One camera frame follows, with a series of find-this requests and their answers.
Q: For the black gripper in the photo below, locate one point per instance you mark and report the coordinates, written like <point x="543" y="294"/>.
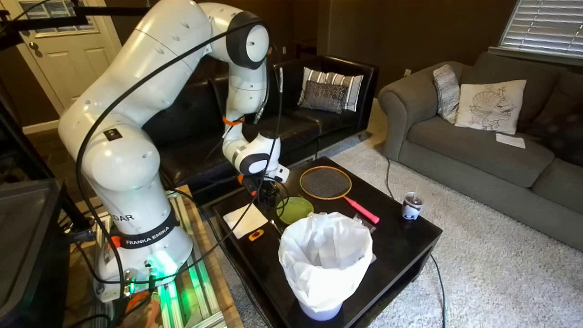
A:
<point x="261" y="186"/>

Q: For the yellow orange toy object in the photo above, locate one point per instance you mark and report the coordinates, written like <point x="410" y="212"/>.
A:
<point x="256" y="235"/>

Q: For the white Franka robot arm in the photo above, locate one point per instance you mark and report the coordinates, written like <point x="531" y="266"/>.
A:
<point x="121" y="164"/>

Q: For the green plastic bowl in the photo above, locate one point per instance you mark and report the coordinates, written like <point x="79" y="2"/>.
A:
<point x="294" y="210"/>

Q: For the white paper napkin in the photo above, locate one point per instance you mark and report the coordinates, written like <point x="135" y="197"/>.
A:
<point x="245" y="219"/>

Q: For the white bag lined trash bin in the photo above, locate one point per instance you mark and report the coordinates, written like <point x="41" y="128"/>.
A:
<point x="325" y="261"/>

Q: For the black leather sofa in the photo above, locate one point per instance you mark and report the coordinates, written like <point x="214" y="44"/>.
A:
<point x="303" y="130"/>

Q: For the grey patterned sofa pillow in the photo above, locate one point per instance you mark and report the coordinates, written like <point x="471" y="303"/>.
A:
<point x="330" y="91"/>

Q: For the black wooden coffee table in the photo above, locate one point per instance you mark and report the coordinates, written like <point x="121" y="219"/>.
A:
<point x="394" y="243"/>

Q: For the grey fabric sofa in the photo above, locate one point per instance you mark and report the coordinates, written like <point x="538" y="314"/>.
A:
<point x="474" y="157"/>

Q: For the grey white striped pillow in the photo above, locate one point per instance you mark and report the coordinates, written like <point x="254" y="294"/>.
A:
<point x="447" y="91"/>

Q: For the white printed pillow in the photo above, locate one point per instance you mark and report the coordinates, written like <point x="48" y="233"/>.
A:
<point x="489" y="106"/>

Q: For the white panel door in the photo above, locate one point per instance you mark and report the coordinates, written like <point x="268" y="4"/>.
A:
<point x="66" y="66"/>

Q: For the white paper sheet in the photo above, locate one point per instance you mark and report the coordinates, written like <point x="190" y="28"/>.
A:
<point x="511" y="141"/>

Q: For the black cabinet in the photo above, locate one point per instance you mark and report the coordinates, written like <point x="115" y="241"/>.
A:
<point x="24" y="243"/>

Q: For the dark dotted pillow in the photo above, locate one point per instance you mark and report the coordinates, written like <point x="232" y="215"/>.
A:
<point x="565" y="142"/>

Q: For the white window blinds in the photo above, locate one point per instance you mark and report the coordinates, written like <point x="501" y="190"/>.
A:
<point x="540" y="28"/>

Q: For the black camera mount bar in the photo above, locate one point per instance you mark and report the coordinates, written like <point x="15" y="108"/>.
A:
<point x="42" y="22"/>

